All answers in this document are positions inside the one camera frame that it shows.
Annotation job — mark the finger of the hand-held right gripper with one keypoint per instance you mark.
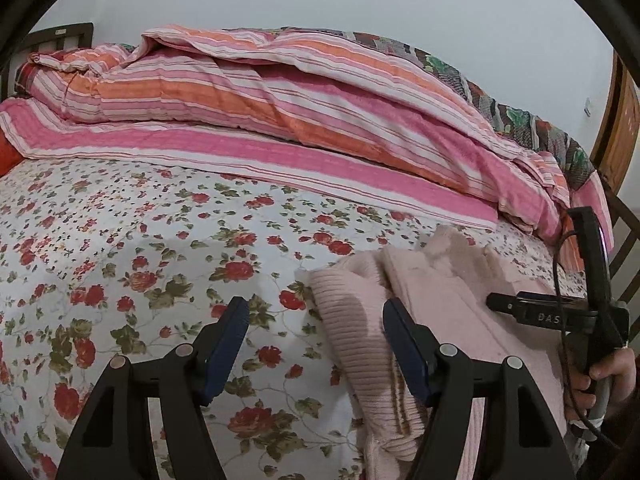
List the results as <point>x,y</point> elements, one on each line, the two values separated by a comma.
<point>540,312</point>

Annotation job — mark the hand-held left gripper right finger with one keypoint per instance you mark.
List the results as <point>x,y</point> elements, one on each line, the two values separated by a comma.
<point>406,347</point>

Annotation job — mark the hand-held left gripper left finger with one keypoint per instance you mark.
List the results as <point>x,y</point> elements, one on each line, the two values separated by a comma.
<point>224,345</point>

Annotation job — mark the pink knit sweater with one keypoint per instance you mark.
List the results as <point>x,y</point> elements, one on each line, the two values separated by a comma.
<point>450,300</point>

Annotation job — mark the dark wooden footboard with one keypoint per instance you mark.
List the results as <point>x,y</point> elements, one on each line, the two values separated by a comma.
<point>625,240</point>

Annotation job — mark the floral bed sheet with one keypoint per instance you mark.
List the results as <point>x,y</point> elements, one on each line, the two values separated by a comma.
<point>150,270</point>

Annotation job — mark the brown wooden door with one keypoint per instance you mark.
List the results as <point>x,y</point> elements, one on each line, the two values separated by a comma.
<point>625,130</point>

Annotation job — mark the dark floral patterned quilt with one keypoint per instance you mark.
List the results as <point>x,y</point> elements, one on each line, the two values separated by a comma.
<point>520,120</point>

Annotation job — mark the pink orange striped quilt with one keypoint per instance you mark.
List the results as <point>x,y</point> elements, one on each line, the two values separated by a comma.
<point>280,125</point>

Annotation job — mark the red embroidered pillow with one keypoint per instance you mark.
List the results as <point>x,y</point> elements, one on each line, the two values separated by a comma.
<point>9,155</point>

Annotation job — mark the red plaid pillow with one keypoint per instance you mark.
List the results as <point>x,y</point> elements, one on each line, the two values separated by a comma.
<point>22,77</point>

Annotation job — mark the dark wooden headboard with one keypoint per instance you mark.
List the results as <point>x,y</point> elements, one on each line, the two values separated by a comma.
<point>50,37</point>

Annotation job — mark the white wall switch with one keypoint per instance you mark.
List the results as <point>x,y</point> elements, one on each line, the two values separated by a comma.
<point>588,107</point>

